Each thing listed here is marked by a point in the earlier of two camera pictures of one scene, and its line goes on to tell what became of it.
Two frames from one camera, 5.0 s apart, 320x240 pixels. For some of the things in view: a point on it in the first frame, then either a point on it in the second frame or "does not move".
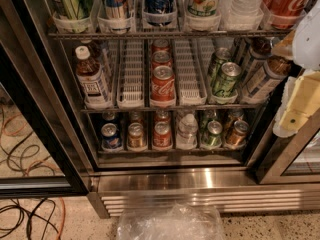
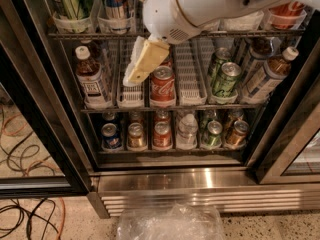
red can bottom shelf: [162, 134] does not move
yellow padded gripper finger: [285, 47] to [174, 12]
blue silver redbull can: [116, 3] does not move
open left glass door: [42, 148] does not move
